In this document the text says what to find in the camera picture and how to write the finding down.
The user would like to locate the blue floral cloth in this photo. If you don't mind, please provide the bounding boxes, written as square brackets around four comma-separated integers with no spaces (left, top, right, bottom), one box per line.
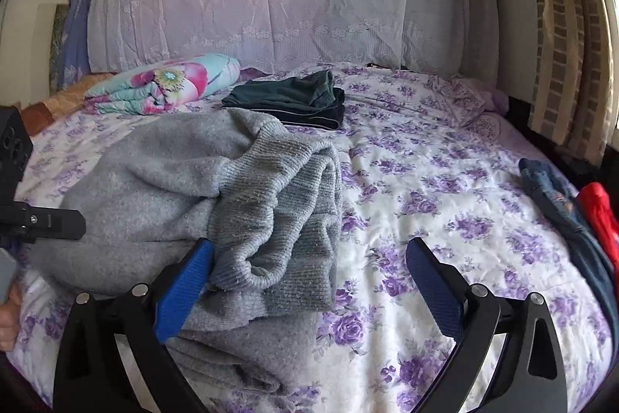
[63,0,102,92]

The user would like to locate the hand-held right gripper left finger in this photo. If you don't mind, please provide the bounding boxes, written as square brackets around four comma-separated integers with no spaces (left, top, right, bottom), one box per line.
[52,238,216,413]

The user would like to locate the folded dark green pants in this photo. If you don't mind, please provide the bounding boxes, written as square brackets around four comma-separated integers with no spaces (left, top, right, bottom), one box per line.
[221,69,345,130]

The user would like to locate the person's left hand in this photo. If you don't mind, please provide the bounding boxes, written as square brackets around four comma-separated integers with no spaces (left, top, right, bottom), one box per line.
[0,282,23,352]

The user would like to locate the purple floral pillow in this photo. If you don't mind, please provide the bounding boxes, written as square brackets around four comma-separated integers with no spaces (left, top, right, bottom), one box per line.
[430,74,508,128]

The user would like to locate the orange cloth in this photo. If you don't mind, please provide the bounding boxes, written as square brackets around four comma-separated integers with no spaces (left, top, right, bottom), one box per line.
[22,72,117,135]

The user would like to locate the grey knitted sweater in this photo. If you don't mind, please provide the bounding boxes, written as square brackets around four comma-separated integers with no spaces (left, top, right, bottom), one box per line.
[29,107,344,397]

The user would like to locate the folded floral blanket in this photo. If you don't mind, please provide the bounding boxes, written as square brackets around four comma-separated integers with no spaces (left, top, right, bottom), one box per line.
[84,53,241,116]

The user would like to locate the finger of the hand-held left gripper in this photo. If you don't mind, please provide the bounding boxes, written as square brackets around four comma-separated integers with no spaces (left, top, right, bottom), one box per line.
[29,208,87,242]

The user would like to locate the purple floral bed sheet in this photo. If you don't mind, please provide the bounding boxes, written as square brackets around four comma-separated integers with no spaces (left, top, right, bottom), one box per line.
[12,62,615,413]

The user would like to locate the red garment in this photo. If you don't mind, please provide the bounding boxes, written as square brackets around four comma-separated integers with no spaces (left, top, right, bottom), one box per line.
[575,182,619,278]

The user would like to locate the blue jeans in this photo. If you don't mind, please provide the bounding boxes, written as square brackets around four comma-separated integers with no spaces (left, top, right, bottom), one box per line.
[518,158,619,327]

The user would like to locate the beige checked curtain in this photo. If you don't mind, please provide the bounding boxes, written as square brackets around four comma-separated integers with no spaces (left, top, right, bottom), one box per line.
[527,0,617,165]

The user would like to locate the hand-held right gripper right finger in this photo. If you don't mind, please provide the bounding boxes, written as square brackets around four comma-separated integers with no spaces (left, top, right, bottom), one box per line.
[405,238,568,413]

